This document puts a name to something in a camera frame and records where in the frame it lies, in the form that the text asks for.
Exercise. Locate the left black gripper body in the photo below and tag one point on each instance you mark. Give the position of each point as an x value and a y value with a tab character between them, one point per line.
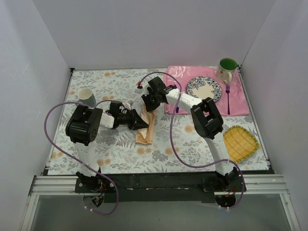
133	119

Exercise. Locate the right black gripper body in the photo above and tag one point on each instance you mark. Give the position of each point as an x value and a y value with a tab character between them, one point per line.
149	101

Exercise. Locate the orange satin napkin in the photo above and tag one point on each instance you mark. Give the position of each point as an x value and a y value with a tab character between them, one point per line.
145	135

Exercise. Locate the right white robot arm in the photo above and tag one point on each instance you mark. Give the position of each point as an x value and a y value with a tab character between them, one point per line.
207	122

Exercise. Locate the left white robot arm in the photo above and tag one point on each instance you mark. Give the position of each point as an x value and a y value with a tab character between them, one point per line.
83	127

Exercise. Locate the grey mug white inside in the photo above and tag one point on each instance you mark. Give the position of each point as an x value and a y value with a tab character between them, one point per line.
86	96

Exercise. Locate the floral mug green inside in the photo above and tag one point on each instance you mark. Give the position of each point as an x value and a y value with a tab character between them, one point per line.
225	70

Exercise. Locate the blue floral plate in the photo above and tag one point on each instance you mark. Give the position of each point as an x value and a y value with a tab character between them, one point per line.
203	87

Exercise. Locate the purple fork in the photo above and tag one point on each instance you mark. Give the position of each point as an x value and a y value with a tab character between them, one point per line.
228	99

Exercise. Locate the yellow bamboo mat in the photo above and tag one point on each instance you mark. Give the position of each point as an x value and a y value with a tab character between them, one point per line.
240	143

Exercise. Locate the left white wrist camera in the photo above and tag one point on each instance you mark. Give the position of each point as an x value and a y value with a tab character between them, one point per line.
128	104

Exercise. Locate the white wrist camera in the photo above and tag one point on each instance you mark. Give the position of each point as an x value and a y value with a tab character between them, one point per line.
128	104
145	88

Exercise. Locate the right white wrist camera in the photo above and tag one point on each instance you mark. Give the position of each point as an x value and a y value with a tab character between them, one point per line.
145	88

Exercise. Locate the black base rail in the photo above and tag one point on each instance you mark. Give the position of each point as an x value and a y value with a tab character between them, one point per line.
111	193

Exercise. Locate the aluminium frame rail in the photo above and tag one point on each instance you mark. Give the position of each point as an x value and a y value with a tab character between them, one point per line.
67	185

